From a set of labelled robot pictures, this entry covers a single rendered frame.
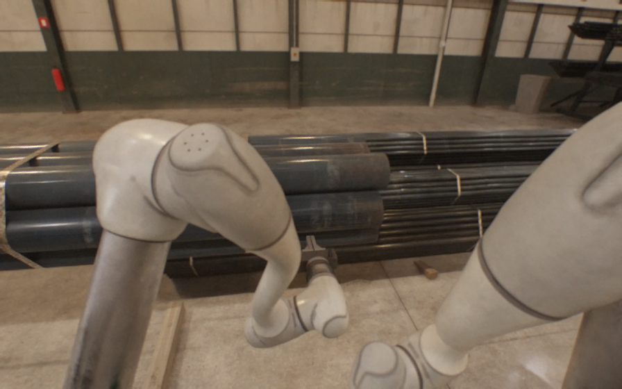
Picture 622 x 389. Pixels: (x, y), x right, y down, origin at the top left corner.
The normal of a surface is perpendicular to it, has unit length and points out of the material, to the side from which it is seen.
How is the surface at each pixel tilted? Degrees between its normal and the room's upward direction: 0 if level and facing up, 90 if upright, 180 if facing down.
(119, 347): 80
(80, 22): 90
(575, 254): 95
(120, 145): 49
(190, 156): 29
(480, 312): 105
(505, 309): 111
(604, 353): 91
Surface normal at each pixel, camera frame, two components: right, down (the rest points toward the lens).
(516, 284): -0.84, 0.37
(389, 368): 0.10, -0.70
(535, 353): 0.02, -0.89
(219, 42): 0.16, 0.45
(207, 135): -0.13, -0.49
